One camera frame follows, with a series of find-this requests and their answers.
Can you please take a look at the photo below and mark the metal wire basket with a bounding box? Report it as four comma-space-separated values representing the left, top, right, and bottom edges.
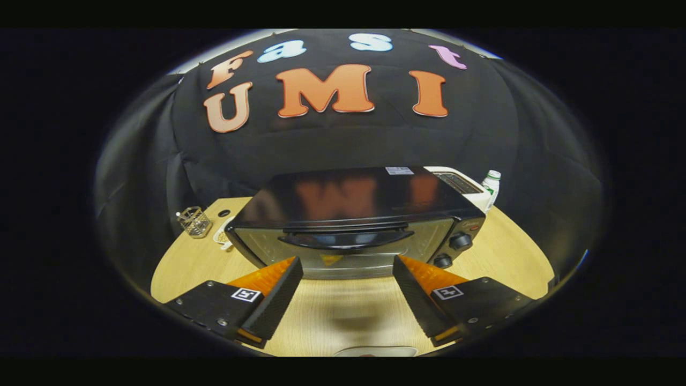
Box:
176, 206, 213, 238

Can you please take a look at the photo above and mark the black toaster oven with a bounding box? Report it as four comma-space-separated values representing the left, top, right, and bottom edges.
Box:
225, 166, 487, 279

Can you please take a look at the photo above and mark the white plastic bottle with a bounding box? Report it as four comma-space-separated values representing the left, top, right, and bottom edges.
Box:
481, 170, 502, 213

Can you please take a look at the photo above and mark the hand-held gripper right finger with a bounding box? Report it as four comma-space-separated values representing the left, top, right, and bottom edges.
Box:
392, 255, 534, 347

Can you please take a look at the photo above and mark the white pop-up toaster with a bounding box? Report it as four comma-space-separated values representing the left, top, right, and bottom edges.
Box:
425, 166, 493, 213

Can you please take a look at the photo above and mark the white plate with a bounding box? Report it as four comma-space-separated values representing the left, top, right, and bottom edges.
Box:
333, 346, 419, 357

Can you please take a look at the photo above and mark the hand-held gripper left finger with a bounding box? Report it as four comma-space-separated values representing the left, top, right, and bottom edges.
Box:
163, 256, 304, 349

